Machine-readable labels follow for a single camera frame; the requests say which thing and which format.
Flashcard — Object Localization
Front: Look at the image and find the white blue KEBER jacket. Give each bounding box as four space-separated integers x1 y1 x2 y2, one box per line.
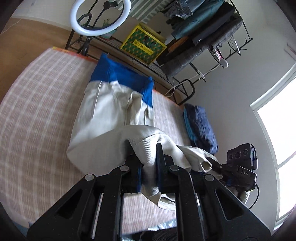
66 54 215 210

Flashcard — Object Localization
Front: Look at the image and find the black metal clothes rack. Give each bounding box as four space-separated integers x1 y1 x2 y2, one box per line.
65 1 245 100

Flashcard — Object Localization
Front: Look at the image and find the folded navy puffer jacket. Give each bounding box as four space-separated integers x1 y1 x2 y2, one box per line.
184 103 218 155

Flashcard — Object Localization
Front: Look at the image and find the folded light blue garment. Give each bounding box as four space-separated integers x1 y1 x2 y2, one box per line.
183 109 198 147

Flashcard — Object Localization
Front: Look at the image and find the grey plaid coat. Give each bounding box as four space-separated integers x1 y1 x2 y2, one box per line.
161 16 243 78

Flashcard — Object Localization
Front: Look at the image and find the white garment steamer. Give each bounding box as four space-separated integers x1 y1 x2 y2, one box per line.
213 49 229 68

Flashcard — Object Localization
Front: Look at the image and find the yellow green crate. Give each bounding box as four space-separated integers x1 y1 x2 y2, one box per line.
120 23 167 65

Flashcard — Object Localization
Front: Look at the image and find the small potted plant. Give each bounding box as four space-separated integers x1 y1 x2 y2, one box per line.
101 18 118 40

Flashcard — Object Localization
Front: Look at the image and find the black blazer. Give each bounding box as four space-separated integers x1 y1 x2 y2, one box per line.
192 2 235 46

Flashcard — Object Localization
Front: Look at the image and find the green striped white cloth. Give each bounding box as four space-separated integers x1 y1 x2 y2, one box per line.
129 0 172 23

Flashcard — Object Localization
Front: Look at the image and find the teal green shirt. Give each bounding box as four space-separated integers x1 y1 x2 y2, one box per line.
171 1 224 40

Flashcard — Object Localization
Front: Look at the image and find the blue denim jacket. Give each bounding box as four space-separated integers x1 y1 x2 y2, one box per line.
161 0 205 19

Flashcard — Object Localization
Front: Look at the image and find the white power cable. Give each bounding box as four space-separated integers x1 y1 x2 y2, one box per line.
164 62 223 96

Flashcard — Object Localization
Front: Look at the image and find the white ring light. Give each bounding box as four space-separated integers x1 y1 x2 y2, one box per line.
70 0 131 37

